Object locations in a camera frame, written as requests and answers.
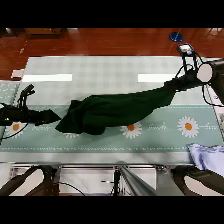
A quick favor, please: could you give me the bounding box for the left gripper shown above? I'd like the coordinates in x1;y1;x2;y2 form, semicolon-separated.
32;108;63;127

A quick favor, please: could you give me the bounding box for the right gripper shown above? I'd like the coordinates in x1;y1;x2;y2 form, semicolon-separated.
171;68;202;93

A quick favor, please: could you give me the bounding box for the dark green garment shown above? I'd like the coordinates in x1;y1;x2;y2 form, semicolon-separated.
54;84;178;136

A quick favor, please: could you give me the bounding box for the blue round disc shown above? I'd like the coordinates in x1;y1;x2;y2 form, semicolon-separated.
168;31;185;43

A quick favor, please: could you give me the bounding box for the light blue garment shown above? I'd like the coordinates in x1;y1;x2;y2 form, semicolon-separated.
187;143;224;178

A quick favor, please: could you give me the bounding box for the black cable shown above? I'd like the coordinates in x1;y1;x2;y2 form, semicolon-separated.
201;83;224;109
53;181;86;197

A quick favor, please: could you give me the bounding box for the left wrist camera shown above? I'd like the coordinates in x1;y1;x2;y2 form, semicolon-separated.
17;83;36;110

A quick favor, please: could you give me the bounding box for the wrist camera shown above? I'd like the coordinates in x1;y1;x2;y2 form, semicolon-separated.
176;43;199;74
17;83;36;110

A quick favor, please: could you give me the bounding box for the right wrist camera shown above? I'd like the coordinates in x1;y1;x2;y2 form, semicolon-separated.
176;43;199;74

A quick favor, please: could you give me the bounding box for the silver frame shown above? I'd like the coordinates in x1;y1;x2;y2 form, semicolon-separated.
0;161;224;197

